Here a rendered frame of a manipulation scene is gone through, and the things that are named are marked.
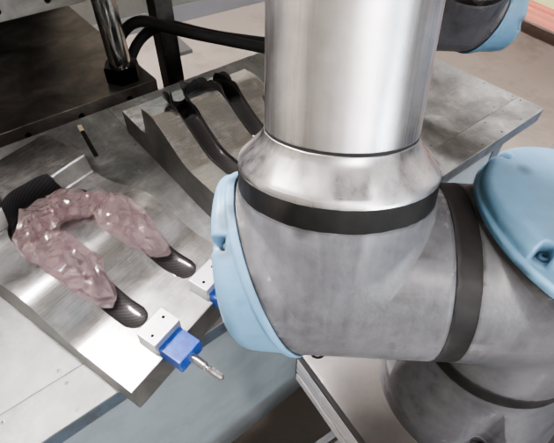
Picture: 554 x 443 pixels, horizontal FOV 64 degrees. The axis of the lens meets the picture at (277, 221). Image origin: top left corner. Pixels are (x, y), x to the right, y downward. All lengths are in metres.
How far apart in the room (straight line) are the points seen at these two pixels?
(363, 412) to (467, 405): 0.10
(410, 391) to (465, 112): 0.95
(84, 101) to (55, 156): 0.42
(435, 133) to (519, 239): 0.91
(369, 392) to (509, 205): 0.24
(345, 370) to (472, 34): 0.34
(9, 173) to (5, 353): 0.32
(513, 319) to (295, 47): 0.18
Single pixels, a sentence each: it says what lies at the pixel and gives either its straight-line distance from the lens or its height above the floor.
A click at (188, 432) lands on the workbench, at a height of 0.35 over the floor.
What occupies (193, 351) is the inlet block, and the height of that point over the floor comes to 0.86.
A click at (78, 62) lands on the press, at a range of 1.53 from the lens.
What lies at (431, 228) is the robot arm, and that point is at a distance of 0.26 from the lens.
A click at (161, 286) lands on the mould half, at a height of 0.85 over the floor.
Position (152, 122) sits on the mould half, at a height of 0.92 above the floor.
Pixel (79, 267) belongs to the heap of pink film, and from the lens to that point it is 0.73.
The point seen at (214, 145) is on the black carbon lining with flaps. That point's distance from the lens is 0.92.
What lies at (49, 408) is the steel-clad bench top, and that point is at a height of 0.80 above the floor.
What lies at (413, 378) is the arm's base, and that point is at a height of 1.09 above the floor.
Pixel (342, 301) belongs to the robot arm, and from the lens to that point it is 0.24.
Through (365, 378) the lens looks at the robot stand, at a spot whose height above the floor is 1.04.
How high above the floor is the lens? 1.44
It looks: 47 degrees down
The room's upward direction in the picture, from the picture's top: straight up
